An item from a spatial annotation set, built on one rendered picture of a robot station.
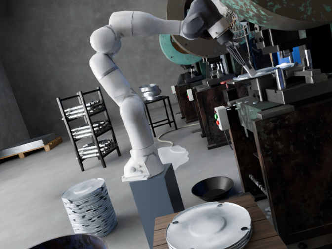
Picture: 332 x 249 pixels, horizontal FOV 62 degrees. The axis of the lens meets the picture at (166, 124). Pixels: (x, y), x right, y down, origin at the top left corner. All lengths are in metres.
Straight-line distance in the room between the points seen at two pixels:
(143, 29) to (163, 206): 0.82
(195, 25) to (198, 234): 0.82
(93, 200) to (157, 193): 0.64
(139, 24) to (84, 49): 6.99
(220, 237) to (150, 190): 0.52
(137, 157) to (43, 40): 7.42
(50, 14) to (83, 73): 1.75
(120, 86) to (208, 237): 0.74
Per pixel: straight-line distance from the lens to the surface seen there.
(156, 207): 1.39
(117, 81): 1.29
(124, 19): 1.28
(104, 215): 1.94
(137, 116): 1.23
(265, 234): 0.97
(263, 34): 1.42
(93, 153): 3.51
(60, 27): 8.46
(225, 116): 1.64
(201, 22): 1.25
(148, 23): 1.28
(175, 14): 2.75
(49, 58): 8.49
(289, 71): 1.44
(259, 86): 1.41
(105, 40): 1.24
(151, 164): 1.34
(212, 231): 0.96
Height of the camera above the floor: 0.91
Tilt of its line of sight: 10 degrees down
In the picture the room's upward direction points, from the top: 15 degrees counter-clockwise
